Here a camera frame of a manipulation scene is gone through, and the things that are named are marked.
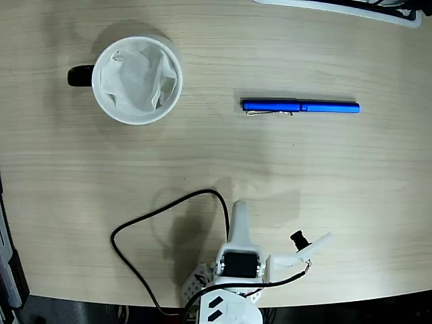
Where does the white flat device edge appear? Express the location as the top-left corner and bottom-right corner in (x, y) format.
(252, 0), (423, 28)

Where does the black camera on white mount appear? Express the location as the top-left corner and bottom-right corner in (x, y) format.
(265, 229), (335, 283)

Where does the white mug black handle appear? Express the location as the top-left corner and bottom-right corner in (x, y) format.
(66, 35), (184, 126)

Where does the black camera cable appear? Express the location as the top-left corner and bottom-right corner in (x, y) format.
(109, 188), (313, 318)

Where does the grey metal desk rail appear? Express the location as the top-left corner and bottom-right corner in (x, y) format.
(0, 170), (30, 324)

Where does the crumpled white tissue paper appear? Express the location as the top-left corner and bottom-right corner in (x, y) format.
(99, 45), (178, 114)

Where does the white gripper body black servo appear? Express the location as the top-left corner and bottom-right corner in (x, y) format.
(214, 241), (271, 286)

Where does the blue pen with clip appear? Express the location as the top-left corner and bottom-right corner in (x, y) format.
(240, 97), (361, 117)

